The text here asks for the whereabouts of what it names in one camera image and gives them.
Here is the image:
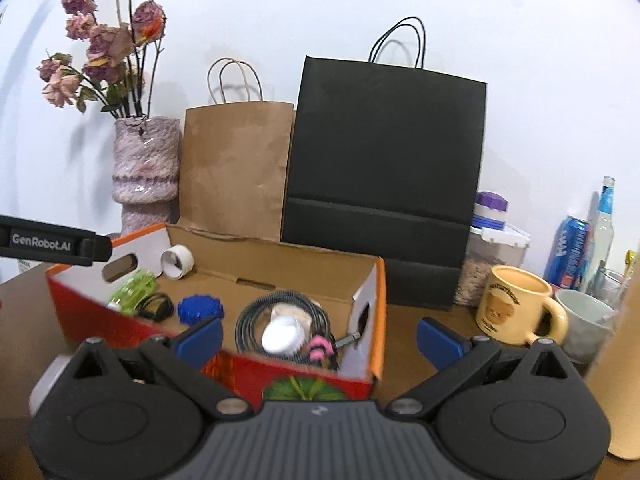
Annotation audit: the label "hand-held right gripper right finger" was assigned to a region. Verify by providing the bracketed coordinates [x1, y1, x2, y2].
[390, 317, 568, 418]

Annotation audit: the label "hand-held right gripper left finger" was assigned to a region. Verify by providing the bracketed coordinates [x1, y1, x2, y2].
[70, 317, 253, 422]

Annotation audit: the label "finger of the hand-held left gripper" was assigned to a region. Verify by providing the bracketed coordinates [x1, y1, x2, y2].
[0, 214, 114, 267]

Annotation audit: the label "blue ridged cap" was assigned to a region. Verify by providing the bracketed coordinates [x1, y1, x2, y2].
[177, 293, 225, 325]

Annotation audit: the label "braided cable with pink tie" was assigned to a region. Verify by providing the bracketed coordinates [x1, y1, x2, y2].
[234, 290, 362, 374]

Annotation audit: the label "thin black cord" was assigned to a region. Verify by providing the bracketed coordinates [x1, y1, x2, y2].
[135, 292, 175, 322]

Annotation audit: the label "red cardboard box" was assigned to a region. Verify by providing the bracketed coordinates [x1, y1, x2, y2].
[46, 222, 387, 404]

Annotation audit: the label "white ridged bottle cap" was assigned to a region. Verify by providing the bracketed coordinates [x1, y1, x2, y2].
[261, 316, 304, 356]

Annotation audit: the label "small green plastic bottle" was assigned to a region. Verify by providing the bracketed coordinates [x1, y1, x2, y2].
[107, 269, 159, 317]

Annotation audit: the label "white tape roll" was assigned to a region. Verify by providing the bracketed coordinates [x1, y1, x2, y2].
[160, 244, 195, 281]

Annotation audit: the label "yellow bear mug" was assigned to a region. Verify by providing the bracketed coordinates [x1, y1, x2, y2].
[475, 265, 570, 346]

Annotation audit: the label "clear seed container white lid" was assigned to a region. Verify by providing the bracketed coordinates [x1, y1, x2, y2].
[453, 225, 532, 309]

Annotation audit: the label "pink knitted vase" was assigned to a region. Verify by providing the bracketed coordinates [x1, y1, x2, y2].
[112, 116, 182, 237]

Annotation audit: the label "large translucent white bottle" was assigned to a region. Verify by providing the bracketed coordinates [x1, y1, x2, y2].
[28, 354, 77, 417]

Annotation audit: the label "jar with purple lid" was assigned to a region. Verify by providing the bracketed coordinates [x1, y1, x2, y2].
[472, 191, 510, 231]

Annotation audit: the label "grey white cup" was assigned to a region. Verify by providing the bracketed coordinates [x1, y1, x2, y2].
[554, 289, 619, 364]

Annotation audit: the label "blue soda can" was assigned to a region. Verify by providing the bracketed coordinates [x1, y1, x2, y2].
[543, 215, 594, 291]

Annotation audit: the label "brown paper bag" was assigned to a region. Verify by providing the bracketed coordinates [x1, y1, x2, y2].
[178, 57, 296, 244]

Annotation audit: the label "clear drinking glass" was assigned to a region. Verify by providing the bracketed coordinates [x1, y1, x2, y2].
[594, 268, 629, 307]

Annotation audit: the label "cream thermos jug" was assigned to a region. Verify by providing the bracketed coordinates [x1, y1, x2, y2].
[584, 280, 640, 461]

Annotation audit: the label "clear bottle with blue label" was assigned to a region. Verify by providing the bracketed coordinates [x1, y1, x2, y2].
[580, 176, 617, 294]

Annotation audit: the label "black paper bag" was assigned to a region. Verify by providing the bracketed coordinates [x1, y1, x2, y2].
[281, 16, 489, 311]

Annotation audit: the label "dried pink flowers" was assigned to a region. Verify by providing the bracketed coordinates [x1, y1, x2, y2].
[36, 0, 167, 120]

